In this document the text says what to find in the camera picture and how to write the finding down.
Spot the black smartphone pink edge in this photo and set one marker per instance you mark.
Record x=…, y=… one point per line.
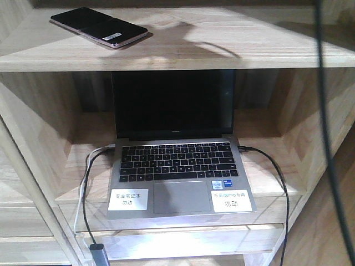
x=99, y=27

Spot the silver laptop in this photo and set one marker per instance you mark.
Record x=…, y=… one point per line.
x=175, y=152

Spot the wooden shelf unit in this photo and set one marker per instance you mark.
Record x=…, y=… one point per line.
x=45, y=133

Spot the grey usb hub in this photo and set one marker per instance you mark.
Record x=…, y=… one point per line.
x=99, y=254

